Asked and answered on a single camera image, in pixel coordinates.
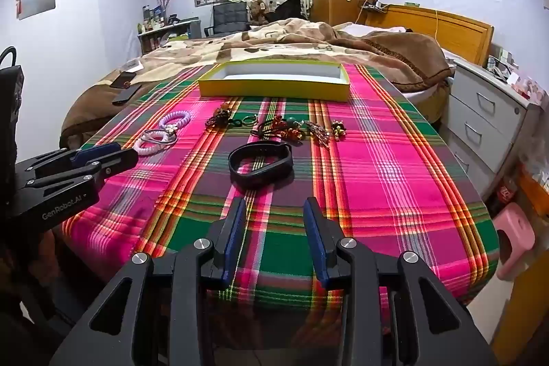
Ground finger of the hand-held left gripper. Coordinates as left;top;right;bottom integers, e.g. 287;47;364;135
15;142;124;179
25;149;139;196

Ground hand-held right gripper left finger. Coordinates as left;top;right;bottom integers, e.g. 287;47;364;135
49;197;248;366

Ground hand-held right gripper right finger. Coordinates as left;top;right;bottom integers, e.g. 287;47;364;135
302;197;500;366

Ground pink spiral hair tie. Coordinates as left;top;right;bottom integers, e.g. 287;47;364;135
134;137;166;156

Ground grey hair tie with charm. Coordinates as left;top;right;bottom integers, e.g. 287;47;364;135
141;126;178;148

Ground purple spiral hair tie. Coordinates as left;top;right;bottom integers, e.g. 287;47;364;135
160;111;191;131

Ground black wristband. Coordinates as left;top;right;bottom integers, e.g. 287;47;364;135
228;141;296;191

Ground silver crystal hair clip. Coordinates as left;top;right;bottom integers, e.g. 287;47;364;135
304;121;332;144

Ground brown beaded hair tie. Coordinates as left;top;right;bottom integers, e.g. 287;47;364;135
205;102;241;131

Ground black hair tie teal bead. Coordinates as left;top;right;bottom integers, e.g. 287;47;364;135
251;115;301;136

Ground yellow cardboard box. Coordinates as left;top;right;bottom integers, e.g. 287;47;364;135
197;59;350;103

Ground black phone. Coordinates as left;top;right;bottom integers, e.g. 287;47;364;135
112;84;142;106

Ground phone with red charm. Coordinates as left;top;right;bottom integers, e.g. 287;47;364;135
109;71;139;89

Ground white card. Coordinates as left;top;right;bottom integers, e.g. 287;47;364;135
117;58;145;73

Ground pink green plaid cloth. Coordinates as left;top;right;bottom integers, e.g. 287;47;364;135
60;63;500;307

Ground red gold beaded ornament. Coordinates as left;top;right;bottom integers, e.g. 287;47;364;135
274;126;306;144

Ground row of bottles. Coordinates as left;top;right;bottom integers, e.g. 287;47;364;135
137;3;173;33

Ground grey shelf unit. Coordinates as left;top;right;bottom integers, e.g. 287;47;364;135
138;18;202;54

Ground black office chair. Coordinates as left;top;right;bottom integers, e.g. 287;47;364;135
205;1;249;37

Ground brown patterned blanket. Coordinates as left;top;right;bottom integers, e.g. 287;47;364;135
60;18;455;148

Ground pink plastic stool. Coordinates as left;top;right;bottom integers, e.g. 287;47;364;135
493;202;537;281

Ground brown teddy bear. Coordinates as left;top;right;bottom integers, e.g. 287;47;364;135
246;0;269;24

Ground grey nightstand with drawers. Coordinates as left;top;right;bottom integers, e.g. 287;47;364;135
442;57;541;199

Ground orange wooden panel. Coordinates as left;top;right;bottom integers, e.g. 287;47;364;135
491;263;549;354

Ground white pillow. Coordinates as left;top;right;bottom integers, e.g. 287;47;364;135
337;23;412;38

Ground orange cardboard box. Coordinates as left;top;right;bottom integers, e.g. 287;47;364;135
517;164;549;216

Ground black bag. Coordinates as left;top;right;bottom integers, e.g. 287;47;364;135
274;0;303;23

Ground wooden headboard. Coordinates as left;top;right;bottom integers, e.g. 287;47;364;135
356;3;495;67

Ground black glasses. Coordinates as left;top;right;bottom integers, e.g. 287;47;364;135
487;55;515;77

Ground floral box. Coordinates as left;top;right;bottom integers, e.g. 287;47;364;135
510;74;547;105

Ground yellow cable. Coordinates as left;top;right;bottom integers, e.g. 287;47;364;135
431;8;442;45

